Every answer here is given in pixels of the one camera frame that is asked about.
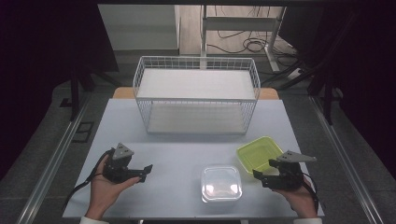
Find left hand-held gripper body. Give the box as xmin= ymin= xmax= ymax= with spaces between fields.
xmin=102 ymin=142 xmax=138 ymax=184

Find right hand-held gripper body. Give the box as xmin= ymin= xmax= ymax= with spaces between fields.
xmin=273 ymin=149 xmax=318 ymax=191

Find clear lidded plastic container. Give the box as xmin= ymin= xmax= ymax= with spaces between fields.
xmin=200 ymin=164 xmax=244 ymax=203

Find person's right hand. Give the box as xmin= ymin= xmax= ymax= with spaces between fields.
xmin=273 ymin=175 xmax=318 ymax=219

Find person's left hand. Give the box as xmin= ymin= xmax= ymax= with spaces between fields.
xmin=85 ymin=154 xmax=142 ymax=220

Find green plastic container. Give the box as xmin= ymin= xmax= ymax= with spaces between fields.
xmin=235 ymin=135 xmax=285 ymax=175

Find black stand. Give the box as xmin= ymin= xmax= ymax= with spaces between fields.
xmin=68 ymin=66 xmax=120 ymax=122
xmin=261 ymin=12 xmax=359 ymax=125

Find white power strip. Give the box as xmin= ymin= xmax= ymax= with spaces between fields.
xmin=287 ymin=67 xmax=305 ymax=81

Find white cabinet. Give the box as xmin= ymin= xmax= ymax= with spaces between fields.
xmin=97 ymin=4 xmax=182 ymax=52

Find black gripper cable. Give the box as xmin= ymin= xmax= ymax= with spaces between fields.
xmin=301 ymin=174 xmax=321 ymax=216
xmin=62 ymin=148 xmax=116 ymax=213

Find metal floor rail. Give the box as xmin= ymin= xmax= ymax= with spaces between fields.
xmin=308 ymin=94 xmax=386 ymax=224
xmin=14 ymin=91 xmax=93 ymax=224

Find black floor cables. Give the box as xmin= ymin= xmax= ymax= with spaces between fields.
xmin=206 ymin=5 xmax=302 ymax=68

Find white metal desk frame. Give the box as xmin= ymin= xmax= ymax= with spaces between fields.
xmin=200 ymin=5 xmax=288 ymax=73

